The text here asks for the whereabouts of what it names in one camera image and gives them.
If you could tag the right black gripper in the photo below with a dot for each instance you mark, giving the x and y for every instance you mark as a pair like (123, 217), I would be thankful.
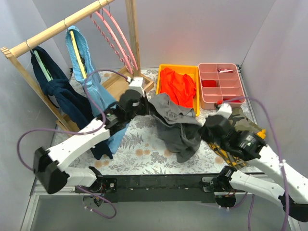
(205, 130)

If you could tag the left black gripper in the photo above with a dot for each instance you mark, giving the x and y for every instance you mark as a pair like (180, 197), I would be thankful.
(145, 103)

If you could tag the grey drawstring shorts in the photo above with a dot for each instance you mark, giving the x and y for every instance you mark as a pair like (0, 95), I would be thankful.
(176, 126)

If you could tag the yellow plastic tray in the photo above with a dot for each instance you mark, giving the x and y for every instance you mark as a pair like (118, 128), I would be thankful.
(193, 72)

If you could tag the pink wire hanger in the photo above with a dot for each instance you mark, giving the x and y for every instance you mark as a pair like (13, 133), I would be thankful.
(124, 53)
(97, 21)

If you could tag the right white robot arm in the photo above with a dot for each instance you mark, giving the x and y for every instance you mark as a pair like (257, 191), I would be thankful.
(288, 189)

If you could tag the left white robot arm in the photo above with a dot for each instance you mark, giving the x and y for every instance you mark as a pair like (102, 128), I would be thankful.
(52, 166)

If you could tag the camouflage shorts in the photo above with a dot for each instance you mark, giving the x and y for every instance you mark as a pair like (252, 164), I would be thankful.
(240, 122)

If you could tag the orange shorts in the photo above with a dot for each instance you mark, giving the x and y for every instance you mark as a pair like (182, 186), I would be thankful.
(180, 88)

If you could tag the light blue shorts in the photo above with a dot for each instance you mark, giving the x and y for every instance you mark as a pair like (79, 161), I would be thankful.
(92, 85)

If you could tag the navy blue shorts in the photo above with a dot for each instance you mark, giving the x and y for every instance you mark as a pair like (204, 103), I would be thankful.
(76, 106)

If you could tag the pale green hanger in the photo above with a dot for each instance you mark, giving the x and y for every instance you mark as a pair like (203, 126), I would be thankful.
(43, 67)

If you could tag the yellow hanger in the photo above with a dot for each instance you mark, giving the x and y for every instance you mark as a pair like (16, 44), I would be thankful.
(76, 51)

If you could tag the red cloth lower compartment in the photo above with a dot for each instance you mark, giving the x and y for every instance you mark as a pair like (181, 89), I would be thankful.
(228, 100)

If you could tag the red cloth compartment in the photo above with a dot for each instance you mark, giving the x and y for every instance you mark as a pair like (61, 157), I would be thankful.
(228, 100)
(209, 83)

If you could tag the red cloth middle compartment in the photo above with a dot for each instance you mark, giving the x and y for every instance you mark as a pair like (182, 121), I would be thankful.
(209, 83)

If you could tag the pink compartment organizer box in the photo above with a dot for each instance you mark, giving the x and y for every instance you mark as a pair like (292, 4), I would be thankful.
(229, 85)

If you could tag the floral table mat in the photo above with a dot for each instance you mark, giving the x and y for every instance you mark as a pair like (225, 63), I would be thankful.
(142, 152)

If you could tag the red white cloth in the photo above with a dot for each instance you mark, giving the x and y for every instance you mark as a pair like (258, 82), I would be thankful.
(224, 70)

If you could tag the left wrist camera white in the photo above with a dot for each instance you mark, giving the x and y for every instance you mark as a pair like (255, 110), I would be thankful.
(136, 83)

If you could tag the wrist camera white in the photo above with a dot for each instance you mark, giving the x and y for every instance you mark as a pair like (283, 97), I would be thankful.
(136, 83)
(224, 110)

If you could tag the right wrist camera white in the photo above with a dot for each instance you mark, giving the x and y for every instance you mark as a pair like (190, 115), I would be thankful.
(224, 110)

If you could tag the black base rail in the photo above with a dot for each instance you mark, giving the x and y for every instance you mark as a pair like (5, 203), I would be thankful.
(161, 188)

